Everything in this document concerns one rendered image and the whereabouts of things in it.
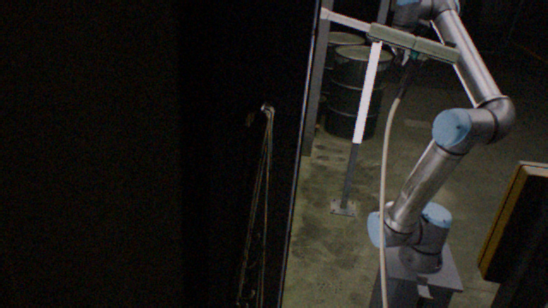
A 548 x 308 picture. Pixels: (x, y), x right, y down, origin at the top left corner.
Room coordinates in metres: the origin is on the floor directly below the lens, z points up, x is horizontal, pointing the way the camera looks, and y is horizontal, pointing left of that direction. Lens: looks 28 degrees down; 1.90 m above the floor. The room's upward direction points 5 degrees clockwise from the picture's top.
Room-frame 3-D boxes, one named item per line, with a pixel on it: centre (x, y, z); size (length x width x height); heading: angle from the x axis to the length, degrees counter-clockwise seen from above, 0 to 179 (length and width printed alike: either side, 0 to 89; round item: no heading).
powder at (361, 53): (4.31, -0.83, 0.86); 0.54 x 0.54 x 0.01
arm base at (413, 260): (1.50, -0.71, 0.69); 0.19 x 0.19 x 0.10
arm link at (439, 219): (1.50, -0.70, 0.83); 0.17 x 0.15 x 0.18; 104
